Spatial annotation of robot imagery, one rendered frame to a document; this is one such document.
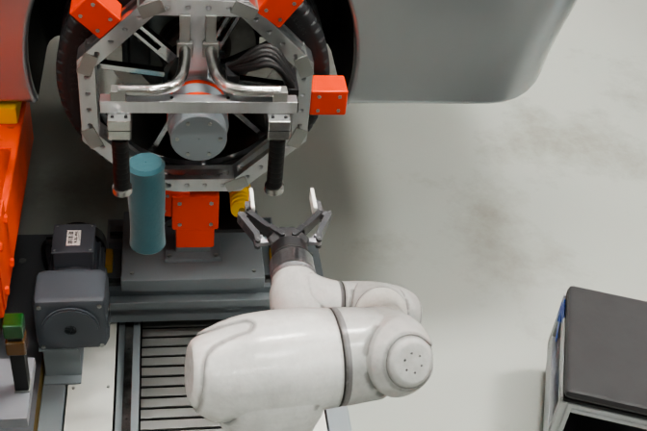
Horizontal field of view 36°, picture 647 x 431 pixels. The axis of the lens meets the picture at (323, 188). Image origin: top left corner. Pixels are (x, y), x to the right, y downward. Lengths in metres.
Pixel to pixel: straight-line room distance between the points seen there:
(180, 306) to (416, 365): 1.62
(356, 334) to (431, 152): 2.51
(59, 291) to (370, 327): 1.35
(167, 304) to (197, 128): 0.74
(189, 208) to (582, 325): 1.07
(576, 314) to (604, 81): 1.89
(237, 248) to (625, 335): 1.10
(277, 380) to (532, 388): 1.79
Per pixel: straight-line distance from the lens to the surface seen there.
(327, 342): 1.26
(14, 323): 2.11
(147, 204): 2.38
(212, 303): 2.82
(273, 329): 1.26
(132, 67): 2.43
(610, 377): 2.60
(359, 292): 1.86
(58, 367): 2.74
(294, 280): 1.86
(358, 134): 3.78
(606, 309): 2.77
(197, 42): 2.28
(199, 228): 2.59
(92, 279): 2.54
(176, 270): 2.82
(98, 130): 2.41
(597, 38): 4.76
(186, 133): 2.23
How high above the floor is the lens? 2.17
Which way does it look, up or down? 38 degrees down
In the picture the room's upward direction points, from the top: 7 degrees clockwise
